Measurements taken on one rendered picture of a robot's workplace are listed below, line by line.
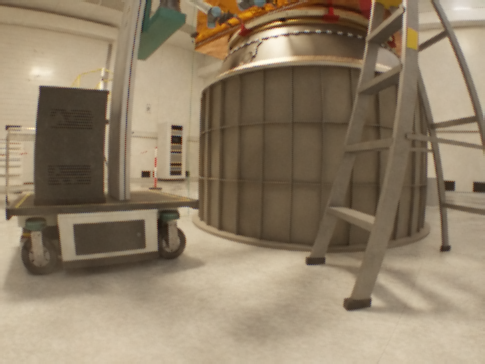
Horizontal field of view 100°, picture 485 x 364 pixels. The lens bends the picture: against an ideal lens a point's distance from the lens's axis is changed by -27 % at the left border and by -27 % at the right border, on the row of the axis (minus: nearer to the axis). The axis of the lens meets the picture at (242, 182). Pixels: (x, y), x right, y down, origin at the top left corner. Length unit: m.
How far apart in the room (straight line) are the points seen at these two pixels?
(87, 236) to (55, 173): 0.31
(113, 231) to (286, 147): 1.10
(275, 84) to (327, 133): 0.46
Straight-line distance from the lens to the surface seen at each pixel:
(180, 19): 1.56
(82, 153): 1.30
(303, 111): 1.74
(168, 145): 9.38
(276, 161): 1.74
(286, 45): 2.02
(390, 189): 1.01
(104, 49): 9.85
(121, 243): 1.29
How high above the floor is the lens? 0.49
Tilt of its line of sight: 3 degrees down
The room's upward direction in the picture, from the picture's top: 1 degrees clockwise
